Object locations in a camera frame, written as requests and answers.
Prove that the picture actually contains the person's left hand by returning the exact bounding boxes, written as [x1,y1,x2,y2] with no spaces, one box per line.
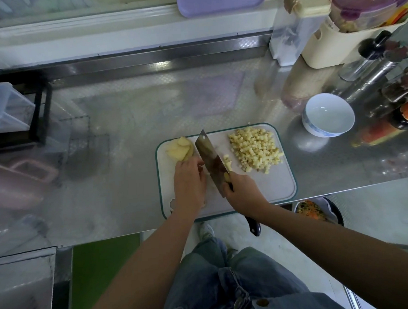
[171,154,211,218]

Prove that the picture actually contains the person's right hand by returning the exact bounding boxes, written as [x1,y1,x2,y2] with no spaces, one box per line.
[222,168,272,222]

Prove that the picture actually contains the steel cleaver knife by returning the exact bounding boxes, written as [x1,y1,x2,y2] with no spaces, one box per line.
[193,126,263,242]

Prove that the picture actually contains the pile of yellow potato slices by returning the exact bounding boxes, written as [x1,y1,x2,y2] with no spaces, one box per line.
[164,135,197,163]

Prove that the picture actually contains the pile of diced potato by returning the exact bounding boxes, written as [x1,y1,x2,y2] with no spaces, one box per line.
[227,123,286,177]

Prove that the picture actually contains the white bowl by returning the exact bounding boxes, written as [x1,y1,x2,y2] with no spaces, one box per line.
[299,90,357,140]

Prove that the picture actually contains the person's left forearm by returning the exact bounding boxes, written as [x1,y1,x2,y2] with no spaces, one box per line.
[65,207,205,309]

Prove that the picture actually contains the person's right forearm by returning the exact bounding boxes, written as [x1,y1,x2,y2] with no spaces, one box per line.
[258,193,408,309]

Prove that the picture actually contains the metal bowl with scraps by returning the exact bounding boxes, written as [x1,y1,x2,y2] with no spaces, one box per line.
[291,195,345,231]

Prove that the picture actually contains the person's blue jeans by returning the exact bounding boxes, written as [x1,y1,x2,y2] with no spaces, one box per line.
[153,226,355,309]

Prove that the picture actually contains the white cutting board green rim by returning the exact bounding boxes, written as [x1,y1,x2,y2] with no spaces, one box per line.
[153,120,300,221]

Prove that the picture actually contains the green mat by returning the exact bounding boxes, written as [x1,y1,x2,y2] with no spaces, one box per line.
[64,234,146,309]

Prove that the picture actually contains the black metal rack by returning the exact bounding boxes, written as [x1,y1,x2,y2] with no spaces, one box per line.
[0,10,57,154]

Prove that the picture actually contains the cream plastic canister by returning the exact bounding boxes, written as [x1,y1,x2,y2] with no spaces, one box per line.
[299,13,408,70]

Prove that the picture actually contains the clear container cream lid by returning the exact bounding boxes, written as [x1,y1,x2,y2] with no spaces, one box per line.
[265,0,337,68]

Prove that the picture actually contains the glass bottle black cap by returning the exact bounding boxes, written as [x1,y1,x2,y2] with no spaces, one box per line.
[336,29,396,83]

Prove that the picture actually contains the steel bin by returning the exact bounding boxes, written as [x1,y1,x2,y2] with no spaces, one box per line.
[0,246,62,309]

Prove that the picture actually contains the clear plastic storage box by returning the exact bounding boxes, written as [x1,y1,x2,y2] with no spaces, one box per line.
[0,80,38,134]

